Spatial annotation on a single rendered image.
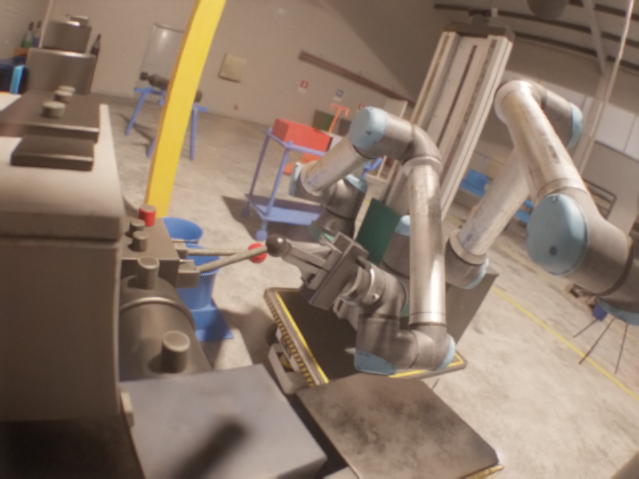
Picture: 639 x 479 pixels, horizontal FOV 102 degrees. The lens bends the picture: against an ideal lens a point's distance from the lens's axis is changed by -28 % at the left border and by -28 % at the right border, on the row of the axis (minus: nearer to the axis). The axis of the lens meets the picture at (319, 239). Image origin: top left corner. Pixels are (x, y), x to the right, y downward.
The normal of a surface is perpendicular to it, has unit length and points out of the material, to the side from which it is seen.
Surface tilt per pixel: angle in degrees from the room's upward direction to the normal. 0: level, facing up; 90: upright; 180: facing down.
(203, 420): 0
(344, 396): 0
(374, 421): 0
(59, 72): 90
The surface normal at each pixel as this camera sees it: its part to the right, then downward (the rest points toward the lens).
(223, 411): 0.33, -0.88
